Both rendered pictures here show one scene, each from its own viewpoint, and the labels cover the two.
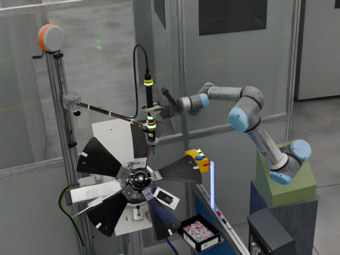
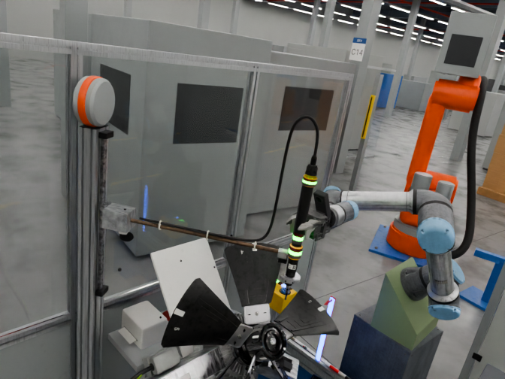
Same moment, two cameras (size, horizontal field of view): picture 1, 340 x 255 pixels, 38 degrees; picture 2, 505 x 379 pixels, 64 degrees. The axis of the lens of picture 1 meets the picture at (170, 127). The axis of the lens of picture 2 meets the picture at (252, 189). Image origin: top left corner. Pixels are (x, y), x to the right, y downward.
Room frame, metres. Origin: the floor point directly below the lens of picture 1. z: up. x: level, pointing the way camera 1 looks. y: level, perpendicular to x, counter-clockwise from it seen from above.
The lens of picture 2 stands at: (1.43, 0.88, 2.12)
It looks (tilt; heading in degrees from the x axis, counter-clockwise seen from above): 19 degrees down; 328
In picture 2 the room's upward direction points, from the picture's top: 9 degrees clockwise
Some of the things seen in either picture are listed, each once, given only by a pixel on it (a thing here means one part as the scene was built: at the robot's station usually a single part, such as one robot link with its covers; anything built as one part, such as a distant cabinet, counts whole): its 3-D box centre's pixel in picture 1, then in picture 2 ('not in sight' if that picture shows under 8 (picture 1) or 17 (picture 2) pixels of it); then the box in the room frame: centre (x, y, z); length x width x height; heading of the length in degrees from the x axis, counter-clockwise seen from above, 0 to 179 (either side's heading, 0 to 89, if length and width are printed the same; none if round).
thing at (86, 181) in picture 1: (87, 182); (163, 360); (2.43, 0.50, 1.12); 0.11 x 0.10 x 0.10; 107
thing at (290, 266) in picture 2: (150, 108); (300, 223); (2.37, 0.10, 1.61); 0.04 x 0.04 x 0.46
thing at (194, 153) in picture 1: (196, 161); (276, 295); (2.76, -0.16, 1.02); 0.16 x 0.10 x 0.11; 17
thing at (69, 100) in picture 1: (71, 101); (117, 217); (2.76, 0.59, 1.49); 0.10 x 0.07 x 0.08; 52
